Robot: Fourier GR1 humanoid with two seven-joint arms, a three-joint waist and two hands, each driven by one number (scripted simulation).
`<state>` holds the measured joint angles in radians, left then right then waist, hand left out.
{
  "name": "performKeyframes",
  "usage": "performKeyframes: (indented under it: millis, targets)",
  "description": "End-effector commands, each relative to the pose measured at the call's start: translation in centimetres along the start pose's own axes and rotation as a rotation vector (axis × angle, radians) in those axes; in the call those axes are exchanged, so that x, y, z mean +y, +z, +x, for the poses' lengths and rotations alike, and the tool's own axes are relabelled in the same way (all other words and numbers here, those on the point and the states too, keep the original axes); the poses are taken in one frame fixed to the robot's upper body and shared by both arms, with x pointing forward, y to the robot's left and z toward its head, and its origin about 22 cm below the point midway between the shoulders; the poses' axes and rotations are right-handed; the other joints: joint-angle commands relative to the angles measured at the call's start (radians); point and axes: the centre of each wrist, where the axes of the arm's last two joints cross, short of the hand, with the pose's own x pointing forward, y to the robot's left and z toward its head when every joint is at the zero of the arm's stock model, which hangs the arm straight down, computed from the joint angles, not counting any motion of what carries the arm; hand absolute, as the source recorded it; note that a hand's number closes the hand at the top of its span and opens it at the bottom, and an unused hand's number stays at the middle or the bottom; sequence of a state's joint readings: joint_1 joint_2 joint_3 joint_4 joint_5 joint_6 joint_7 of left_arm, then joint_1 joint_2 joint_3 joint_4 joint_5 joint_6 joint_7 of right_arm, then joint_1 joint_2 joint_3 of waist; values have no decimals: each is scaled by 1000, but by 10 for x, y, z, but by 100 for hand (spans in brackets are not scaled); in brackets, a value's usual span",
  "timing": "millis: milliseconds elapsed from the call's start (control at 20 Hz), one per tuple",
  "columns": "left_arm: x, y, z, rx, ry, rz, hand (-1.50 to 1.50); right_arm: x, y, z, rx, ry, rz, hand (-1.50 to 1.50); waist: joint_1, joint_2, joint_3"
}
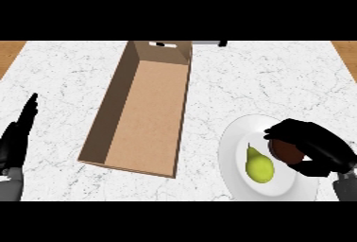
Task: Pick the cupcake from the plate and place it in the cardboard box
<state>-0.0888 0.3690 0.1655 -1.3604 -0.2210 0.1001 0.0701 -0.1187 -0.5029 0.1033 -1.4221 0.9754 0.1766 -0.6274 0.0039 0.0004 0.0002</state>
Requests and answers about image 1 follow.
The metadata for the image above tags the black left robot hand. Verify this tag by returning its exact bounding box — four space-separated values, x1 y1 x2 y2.
0 92 39 174

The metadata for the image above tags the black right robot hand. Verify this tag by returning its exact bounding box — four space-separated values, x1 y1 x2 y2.
262 118 357 178

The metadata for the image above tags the white round plate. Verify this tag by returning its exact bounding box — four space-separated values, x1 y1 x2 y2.
216 113 320 202

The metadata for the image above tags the open cardboard box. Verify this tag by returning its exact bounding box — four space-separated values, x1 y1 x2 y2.
76 41 193 180

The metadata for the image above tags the yellow-green pear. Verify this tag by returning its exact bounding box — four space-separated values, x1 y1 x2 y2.
243 142 276 184

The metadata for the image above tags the grey and black object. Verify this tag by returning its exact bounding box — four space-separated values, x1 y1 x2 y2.
191 41 228 47

